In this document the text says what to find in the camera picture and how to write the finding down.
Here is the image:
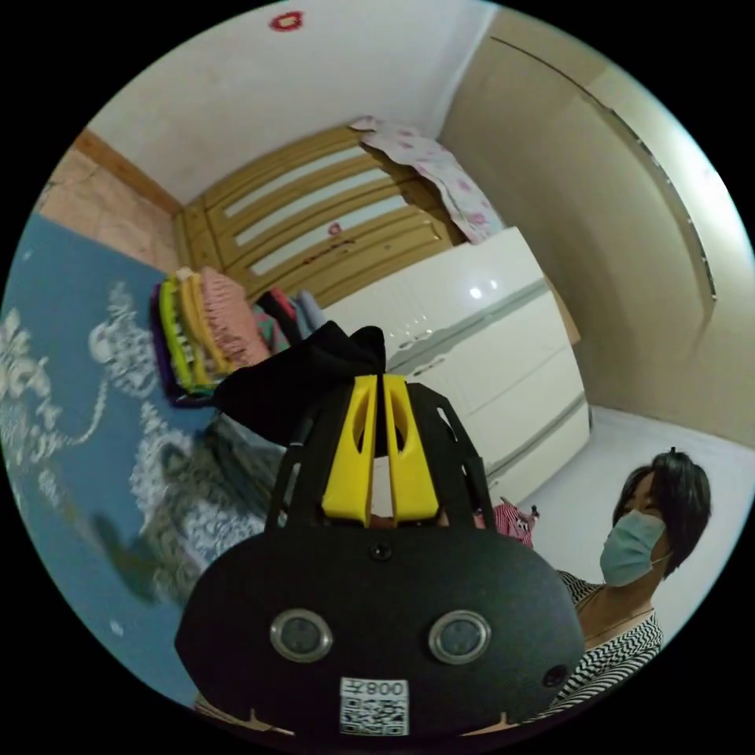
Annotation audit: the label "wooden cupboard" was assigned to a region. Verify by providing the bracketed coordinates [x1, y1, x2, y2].
[172, 125, 467, 308]

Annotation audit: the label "floral cloth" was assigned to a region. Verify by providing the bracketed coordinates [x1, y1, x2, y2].
[348, 115, 503, 245]

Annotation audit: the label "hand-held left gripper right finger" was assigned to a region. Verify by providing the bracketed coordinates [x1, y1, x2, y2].
[383, 374, 440, 528]

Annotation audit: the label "white cabinet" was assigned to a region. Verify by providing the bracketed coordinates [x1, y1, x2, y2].
[321, 226, 593, 491]

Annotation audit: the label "person's body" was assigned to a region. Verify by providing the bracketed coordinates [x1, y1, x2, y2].
[530, 447, 713, 724]

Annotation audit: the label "red striped bag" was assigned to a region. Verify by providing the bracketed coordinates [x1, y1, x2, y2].
[471, 496, 541, 550]

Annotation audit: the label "pile of clothes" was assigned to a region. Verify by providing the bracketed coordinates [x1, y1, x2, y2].
[151, 266, 326, 409]

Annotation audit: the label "black pants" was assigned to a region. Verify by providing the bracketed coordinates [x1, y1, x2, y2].
[212, 320, 388, 459]

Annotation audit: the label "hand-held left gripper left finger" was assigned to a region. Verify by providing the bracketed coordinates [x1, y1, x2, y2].
[321, 374, 377, 527]

